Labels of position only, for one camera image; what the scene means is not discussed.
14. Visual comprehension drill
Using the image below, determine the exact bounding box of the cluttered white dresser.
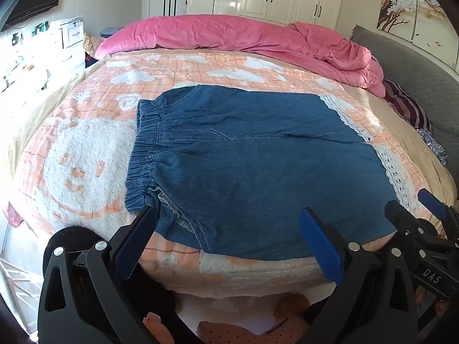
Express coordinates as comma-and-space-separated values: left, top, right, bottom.
0, 21, 61, 95

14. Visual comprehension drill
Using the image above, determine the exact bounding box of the grey padded headboard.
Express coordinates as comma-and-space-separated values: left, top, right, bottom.
349, 24, 459, 187

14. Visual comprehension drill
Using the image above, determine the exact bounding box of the person's dotted clothing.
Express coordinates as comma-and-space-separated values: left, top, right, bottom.
197, 320, 312, 344

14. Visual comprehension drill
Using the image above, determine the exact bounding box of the white drawer cabinet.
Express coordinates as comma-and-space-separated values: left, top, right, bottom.
59, 18, 87, 70

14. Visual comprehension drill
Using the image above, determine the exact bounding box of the beige bed sheet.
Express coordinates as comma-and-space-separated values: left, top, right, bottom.
5, 61, 459, 223

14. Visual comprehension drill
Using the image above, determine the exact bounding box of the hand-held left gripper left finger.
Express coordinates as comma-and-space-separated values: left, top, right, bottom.
38, 204, 201, 344

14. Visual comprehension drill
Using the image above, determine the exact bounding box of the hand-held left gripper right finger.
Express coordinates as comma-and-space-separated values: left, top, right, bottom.
273, 207, 420, 344

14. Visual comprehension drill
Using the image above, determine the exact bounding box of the orange bear print blanket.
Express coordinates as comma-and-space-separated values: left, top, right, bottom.
11, 48, 449, 298

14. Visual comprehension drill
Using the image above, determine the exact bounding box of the flower tree wall painting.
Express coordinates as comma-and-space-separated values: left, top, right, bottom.
376, 0, 459, 69

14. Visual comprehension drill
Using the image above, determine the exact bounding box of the small pink cloth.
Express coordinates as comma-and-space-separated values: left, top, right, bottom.
3, 202, 23, 227

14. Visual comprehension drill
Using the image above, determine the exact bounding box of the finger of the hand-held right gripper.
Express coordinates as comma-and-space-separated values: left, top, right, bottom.
418, 189, 459, 249
384, 201, 436, 259

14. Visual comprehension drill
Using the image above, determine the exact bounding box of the pink duvet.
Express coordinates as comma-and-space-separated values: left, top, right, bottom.
94, 13, 386, 98

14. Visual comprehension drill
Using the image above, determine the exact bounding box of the blue denim pants lace trim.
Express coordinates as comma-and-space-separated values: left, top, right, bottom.
125, 85, 411, 261

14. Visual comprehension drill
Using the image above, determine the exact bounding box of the floral patterned cloth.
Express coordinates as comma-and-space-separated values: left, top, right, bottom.
418, 129, 449, 167

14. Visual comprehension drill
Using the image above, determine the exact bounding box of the beige patterned cloth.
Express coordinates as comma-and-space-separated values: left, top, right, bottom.
84, 34, 102, 55

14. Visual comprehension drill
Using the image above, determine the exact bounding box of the purple striped pillow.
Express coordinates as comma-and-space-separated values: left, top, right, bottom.
383, 80, 433, 131

